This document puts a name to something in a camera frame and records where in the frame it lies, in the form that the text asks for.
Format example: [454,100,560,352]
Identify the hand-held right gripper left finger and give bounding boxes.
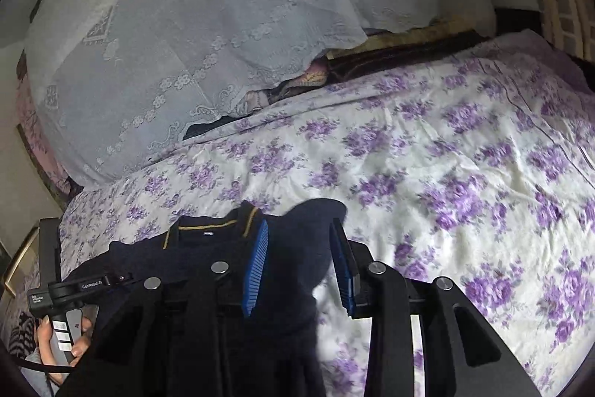
[59,218,270,397]

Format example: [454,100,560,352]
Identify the person's left hand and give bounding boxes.
[34,316,94,369]

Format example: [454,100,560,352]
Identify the black cable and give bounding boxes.
[7,346,75,374]

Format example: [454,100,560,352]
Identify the pink patterned cloth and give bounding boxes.
[16,53,75,198]

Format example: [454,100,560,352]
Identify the black white striped cloth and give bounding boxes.
[7,316,40,363]

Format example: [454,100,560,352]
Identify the purple floral bed sheet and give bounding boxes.
[0,29,595,397]

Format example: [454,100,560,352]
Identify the dark navy polo shirt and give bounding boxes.
[55,199,349,397]

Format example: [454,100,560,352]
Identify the gold edged frame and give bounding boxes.
[2,225,42,298]

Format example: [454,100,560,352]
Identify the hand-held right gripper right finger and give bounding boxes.
[328,218,543,397]

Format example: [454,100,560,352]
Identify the pile of folded blankets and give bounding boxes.
[183,6,544,142]

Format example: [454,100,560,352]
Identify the white lace cover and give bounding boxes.
[23,0,440,188]

